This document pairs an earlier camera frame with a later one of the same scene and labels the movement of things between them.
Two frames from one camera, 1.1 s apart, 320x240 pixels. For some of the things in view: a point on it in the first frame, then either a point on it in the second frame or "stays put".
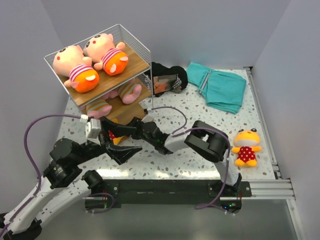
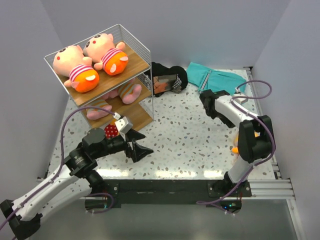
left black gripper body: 104,139 → 128,150
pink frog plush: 98,108 stays put
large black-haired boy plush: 100,47 stays put
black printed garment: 164,79 stays put
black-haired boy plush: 69,61 stays put
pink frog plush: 128,92 stays put
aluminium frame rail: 277,189 stays put
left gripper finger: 121,153 → 140,152
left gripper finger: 118,129 → 133,135
